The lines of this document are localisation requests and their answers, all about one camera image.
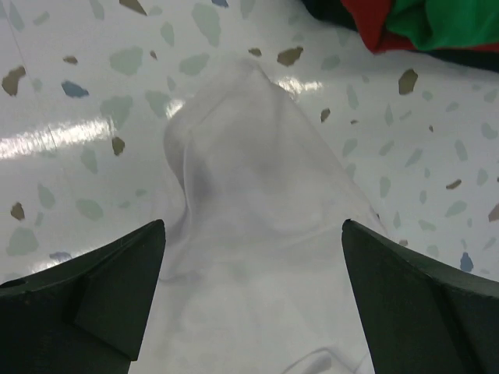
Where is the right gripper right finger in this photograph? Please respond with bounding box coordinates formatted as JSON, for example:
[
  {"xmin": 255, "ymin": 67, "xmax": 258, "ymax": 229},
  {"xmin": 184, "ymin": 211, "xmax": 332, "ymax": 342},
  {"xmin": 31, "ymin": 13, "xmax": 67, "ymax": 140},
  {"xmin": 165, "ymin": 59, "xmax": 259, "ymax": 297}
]
[{"xmin": 342, "ymin": 220, "xmax": 498, "ymax": 373}]

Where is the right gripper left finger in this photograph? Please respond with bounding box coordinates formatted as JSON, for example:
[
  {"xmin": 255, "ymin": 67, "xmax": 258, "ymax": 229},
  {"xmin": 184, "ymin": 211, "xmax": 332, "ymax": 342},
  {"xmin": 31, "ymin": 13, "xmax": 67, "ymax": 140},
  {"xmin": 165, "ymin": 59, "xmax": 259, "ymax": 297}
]
[{"xmin": 1, "ymin": 220, "xmax": 165, "ymax": 374}]

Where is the white t shirt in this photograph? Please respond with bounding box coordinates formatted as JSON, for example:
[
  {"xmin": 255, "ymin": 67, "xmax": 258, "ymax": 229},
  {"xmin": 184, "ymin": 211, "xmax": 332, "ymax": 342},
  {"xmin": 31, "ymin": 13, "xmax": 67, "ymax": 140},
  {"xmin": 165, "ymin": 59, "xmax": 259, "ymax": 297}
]
[{"xmin": 131, "ymin": 59, "xmax": 384, "ymax": 373}]

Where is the black folded t shirt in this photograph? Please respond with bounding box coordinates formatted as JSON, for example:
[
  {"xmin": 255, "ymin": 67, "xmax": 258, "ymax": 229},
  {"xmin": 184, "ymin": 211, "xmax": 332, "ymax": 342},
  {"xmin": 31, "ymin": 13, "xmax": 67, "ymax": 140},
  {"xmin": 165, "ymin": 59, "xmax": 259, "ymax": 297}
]
[{"xmin": 303, "ymin": 0, "xmax": 498, "ymax": 73}]

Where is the green folded t shirt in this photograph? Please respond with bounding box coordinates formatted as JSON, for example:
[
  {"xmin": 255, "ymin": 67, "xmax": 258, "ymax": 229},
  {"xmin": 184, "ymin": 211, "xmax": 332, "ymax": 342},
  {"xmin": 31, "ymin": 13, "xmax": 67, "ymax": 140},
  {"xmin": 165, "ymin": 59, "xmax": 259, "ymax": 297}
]
[{"xmin": 385, "ymin": 0, "xmax": 498, "ymax": 51}]

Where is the red folded t shirt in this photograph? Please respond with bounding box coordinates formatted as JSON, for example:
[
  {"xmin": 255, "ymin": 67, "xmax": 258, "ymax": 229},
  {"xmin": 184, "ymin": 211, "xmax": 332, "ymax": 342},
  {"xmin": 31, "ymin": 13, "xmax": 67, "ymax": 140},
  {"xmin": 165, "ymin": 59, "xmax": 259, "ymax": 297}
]
[{"xmin": 342, "ymin": 1, "xmax": 498, "ymax": 53}]

